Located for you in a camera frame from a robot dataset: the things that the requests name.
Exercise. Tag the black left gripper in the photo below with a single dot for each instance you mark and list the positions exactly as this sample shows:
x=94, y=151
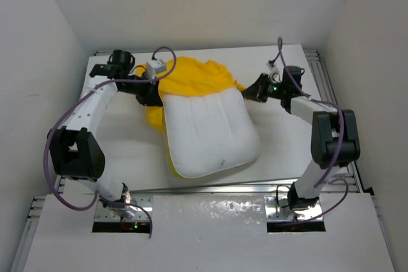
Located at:
x=150, y=96

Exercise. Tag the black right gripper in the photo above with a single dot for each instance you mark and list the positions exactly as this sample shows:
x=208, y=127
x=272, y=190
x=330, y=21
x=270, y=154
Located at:
x=256, y=90

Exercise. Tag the yellow pillowcase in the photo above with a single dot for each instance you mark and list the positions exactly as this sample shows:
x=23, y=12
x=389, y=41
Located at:
x=188, y=77

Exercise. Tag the white pillow with yellow edge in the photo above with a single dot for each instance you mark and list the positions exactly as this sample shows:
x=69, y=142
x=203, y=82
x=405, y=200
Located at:
x=209, y=134

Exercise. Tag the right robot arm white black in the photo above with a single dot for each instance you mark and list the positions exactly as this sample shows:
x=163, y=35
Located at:
x=334, y=141

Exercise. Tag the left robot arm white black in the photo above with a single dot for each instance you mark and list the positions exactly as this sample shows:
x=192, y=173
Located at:
x=71, y=148

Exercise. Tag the white front cover panel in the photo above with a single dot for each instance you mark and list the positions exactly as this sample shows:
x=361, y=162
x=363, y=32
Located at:
x=204, y=233

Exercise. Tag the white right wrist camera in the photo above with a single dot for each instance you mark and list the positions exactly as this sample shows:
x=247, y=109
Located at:
x=274, y=71

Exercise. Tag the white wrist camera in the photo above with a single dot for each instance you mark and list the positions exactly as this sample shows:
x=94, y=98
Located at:
x=274, y=71
x=154, y=67

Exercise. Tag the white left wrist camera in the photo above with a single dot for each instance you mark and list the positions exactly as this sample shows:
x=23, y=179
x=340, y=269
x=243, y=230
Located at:
x=154, y=67

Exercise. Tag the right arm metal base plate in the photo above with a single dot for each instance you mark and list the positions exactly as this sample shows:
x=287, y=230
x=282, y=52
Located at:
x=281, y=219

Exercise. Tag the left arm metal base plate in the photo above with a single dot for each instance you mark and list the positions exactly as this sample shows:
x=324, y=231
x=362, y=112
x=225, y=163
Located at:
x=131, y=220

